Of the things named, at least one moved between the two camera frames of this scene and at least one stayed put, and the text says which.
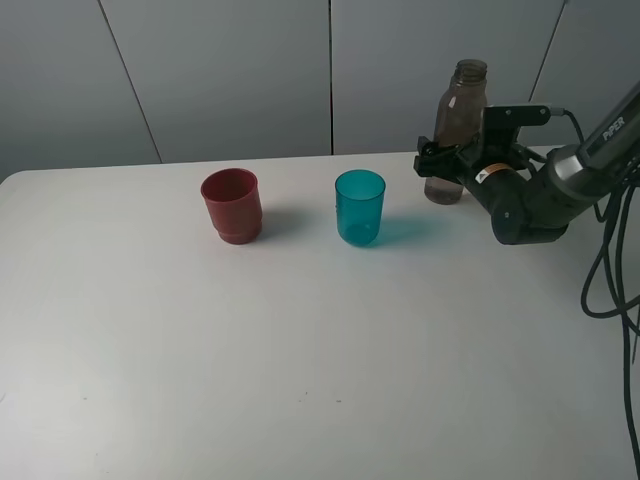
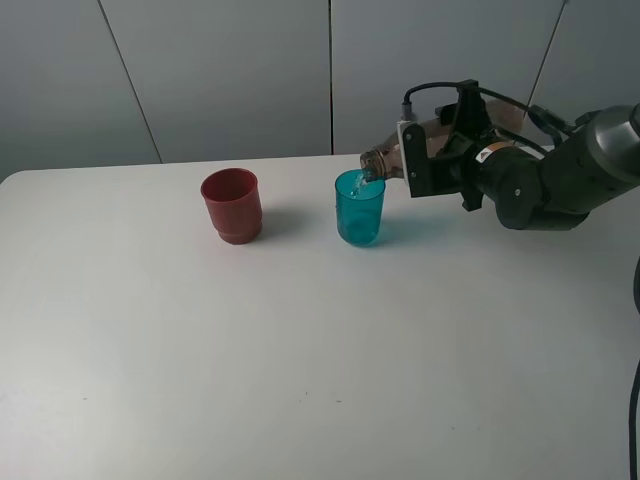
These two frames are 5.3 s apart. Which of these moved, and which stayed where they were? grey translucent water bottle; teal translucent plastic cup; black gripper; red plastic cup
Moved: grey translucent water bottle
Stayed: black gripper; teal translucent plastic cup; red plastic cup
